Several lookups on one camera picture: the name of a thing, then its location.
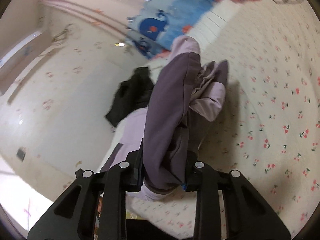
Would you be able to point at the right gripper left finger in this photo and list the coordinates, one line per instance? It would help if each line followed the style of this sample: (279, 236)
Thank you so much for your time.
(94, 204)

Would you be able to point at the cherry print bed sheet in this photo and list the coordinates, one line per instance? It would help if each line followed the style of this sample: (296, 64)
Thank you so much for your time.
(268, 128)

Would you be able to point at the black garment on bed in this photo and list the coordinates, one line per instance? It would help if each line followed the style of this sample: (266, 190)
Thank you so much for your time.
(132, 94)

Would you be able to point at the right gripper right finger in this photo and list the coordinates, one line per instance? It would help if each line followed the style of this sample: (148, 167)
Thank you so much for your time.
(248, 215)

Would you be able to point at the whale print blue curtain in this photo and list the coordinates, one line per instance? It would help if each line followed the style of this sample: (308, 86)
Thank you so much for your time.
(159, 22)

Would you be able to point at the lilac and purple jacket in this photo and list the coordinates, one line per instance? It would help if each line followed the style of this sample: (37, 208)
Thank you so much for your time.
(185, 101)

